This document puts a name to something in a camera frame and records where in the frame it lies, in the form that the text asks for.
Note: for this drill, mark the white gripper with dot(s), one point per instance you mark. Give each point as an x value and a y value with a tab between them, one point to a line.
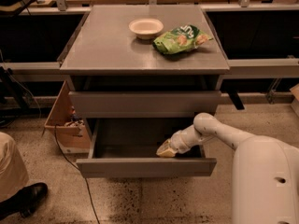
179	143

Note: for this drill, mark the grey drawer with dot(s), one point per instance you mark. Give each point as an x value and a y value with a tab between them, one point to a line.
143	104
126	148

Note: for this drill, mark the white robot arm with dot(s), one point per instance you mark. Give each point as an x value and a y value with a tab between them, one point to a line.
265	176

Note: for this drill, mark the grey drawer cabinet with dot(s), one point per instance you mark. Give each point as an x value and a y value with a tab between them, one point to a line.
143	83

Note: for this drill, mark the grey top drawer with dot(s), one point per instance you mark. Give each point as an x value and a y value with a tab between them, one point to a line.
143	104

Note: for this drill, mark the wooden box on floor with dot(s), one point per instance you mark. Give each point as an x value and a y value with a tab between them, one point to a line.
71	135

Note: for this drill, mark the green chip bag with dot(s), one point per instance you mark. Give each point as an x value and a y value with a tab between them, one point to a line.
181	39

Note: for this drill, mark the white bowl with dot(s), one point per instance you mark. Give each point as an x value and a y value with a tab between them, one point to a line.
146	29

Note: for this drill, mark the black leather shoe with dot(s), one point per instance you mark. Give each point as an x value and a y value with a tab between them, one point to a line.
25	201

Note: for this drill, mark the beige trouser leg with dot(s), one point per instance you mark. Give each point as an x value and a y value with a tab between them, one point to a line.
13	173

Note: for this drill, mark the grey metal rail frame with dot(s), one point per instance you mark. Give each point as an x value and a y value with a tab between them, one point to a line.
264	67

